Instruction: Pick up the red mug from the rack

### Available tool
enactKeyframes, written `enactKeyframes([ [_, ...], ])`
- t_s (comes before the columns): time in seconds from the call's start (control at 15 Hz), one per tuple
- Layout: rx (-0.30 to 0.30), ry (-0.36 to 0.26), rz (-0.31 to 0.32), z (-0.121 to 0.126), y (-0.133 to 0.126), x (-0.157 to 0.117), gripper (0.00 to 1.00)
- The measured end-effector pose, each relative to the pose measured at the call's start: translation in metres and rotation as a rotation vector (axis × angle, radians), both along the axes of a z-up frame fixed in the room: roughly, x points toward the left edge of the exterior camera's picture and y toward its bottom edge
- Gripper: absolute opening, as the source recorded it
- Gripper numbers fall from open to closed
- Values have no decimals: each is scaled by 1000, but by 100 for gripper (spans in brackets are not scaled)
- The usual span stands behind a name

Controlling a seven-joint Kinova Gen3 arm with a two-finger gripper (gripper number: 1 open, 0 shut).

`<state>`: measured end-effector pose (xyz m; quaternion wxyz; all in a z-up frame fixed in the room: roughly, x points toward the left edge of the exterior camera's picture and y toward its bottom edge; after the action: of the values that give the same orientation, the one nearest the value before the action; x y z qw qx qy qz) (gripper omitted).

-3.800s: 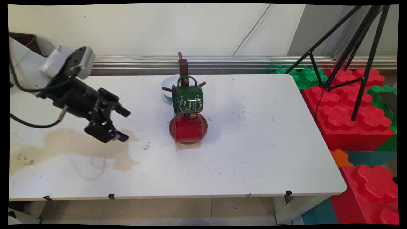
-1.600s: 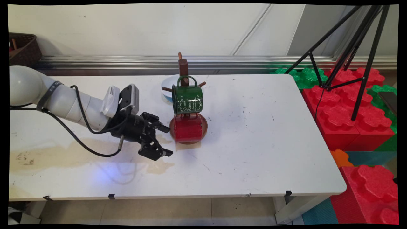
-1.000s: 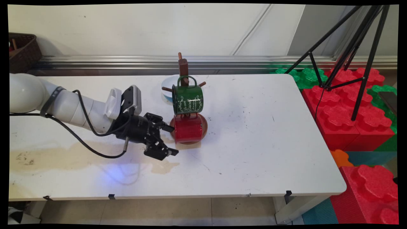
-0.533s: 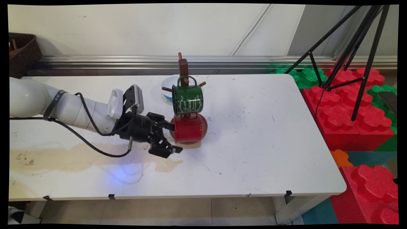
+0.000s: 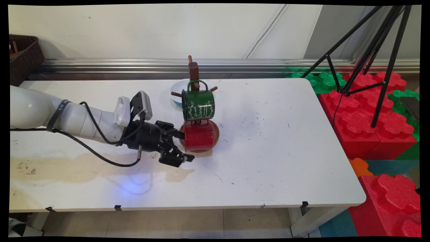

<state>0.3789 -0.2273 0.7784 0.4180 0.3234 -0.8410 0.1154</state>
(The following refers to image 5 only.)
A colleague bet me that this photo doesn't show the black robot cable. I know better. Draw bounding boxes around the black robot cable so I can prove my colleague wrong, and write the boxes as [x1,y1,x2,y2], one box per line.
[9,101,148,168]

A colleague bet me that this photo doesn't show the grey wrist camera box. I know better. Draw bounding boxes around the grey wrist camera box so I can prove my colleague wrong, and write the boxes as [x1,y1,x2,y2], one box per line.
[130,91,153,122]

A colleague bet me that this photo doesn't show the aluminium wall rail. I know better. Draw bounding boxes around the aluminium wall rail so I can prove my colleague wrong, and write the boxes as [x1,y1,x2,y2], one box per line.
[34,59,420,75]

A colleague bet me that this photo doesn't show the white wall cable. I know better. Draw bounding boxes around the white wall cable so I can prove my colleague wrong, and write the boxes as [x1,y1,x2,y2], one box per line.
[245,5,288,59]

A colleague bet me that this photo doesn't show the dark brown wicker basket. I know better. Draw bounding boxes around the dark brown wicker basket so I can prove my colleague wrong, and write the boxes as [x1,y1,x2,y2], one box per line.
[9,34,45,87]

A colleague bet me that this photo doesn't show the white blue bowl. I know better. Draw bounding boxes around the white blue bowl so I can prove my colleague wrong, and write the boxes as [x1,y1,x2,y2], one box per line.
[170,80,199,110]

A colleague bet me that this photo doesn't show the teal foam mat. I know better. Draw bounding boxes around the teal foam mat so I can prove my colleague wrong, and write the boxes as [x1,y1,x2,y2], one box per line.
[318,209,358,238]
[365,160,420,176]

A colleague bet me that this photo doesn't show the orange foam block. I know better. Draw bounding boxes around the orange foam block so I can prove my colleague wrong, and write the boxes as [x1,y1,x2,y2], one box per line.
[349,158,374,178]

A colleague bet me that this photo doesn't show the white table leg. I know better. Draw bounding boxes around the white table leg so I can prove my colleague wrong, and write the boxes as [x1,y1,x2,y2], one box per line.
[288,206,350,238]

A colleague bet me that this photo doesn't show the green enamel mug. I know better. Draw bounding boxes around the green enamel mug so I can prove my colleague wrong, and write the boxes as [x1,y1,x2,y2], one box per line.
[181,80,216,122]

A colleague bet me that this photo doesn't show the black arm strap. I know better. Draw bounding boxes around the black arm strap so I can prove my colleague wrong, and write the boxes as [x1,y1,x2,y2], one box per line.
[46,99,72,132]

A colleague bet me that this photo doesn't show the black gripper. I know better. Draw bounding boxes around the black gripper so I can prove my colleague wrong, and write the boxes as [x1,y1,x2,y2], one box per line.
[122,120,195,168]

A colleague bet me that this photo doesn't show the black tripod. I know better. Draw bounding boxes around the black tripod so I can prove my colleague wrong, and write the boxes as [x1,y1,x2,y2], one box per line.
[300,5,413,128]

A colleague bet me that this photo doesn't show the brown wooden mug tree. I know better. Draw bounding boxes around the brown wooden mug tree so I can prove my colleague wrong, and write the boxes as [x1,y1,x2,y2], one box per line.
[171,55,220,154]

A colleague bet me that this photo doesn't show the green foam block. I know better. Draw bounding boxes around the green foam block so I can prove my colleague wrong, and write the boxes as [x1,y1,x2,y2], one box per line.
[286,69,347,95]
[388,89,420,160]

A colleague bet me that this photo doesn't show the white vented wrist module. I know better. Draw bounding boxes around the white vented wrist module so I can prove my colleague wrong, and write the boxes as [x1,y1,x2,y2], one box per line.
[114,96,131,127]

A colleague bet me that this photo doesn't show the red enamel mug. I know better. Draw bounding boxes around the red enamel mug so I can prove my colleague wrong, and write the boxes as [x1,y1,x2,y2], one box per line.
[179,119,216,152]

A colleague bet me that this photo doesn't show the large red foam block stack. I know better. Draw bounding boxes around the large red foam block stack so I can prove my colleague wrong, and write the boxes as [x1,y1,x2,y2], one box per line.
[318,71,418,160]

